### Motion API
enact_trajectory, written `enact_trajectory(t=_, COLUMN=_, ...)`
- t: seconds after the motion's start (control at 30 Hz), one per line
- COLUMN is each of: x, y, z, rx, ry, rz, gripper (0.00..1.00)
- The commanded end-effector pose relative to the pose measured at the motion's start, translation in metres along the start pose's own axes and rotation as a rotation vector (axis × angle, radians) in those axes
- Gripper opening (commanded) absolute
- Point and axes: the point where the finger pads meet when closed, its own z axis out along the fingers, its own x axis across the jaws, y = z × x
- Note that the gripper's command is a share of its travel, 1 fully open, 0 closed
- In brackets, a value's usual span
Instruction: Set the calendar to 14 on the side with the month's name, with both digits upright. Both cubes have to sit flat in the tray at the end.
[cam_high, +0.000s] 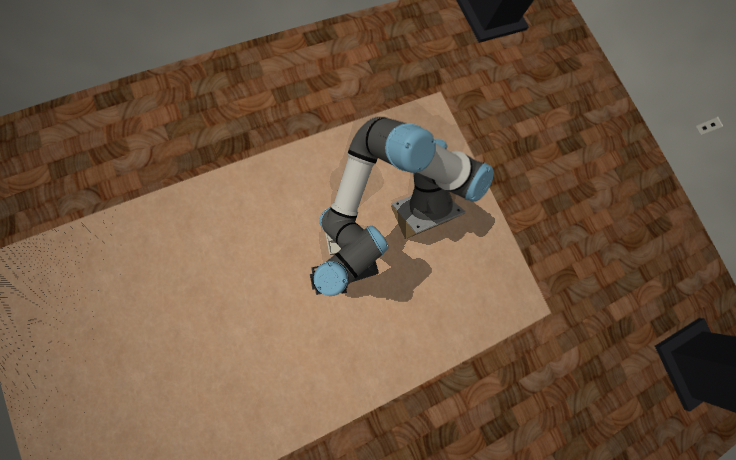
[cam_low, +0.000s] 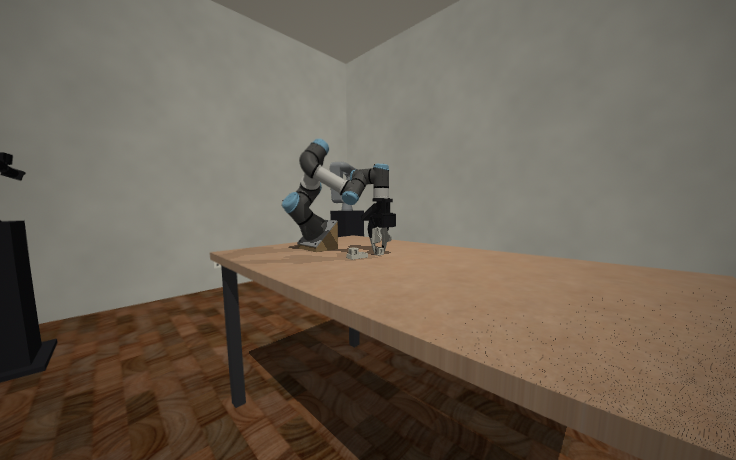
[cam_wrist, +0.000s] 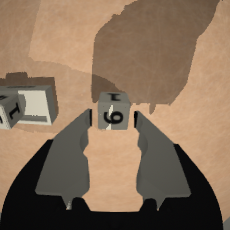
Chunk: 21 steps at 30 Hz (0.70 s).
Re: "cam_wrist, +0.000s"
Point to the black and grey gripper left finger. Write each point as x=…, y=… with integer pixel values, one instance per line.
x=57, y=173

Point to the grey number cube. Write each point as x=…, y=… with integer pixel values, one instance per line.
x=113, y=111
x=10, y=110

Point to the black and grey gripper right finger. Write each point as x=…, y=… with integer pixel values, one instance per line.
x=168, y=175

